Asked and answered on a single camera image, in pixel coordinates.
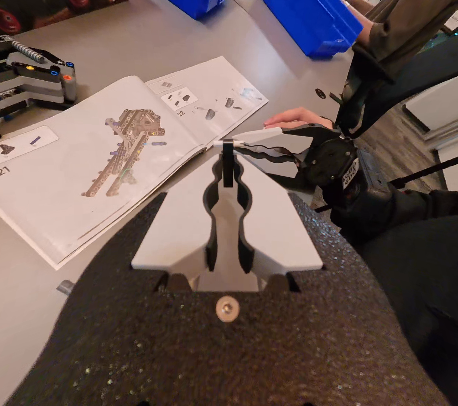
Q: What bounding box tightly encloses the black toy beam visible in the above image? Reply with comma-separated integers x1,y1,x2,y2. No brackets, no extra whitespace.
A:
222,141,235,188

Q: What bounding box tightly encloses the partly built toy model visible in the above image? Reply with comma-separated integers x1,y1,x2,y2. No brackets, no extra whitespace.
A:
0,35,77,120

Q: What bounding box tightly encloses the white cabinet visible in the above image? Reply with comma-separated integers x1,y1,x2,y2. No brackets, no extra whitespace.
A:
404,77,458,142

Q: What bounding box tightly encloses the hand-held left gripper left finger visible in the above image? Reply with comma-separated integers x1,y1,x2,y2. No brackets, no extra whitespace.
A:
130,154,224,275

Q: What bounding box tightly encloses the black cable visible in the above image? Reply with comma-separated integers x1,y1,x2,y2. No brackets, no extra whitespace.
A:
389,158,458,185

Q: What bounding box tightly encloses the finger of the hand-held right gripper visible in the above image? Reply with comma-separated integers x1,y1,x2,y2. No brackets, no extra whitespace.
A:
236,146,300,179
232,127,314,157

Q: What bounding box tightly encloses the person's dark clothing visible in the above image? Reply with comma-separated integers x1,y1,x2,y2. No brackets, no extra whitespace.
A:
358,216,458,403

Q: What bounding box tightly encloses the person's right hand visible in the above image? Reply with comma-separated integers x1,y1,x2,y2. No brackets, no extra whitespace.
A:
264,107,335,131

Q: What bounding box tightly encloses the person's right forearm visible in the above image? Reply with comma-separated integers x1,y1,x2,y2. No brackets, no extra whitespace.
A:
329,188,458,245

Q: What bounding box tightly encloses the open instruction booklet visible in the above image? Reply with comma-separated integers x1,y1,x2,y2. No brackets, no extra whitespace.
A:
0,55,270,271

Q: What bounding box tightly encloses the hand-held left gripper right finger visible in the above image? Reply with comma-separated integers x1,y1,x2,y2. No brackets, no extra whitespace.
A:
233,155,324,275

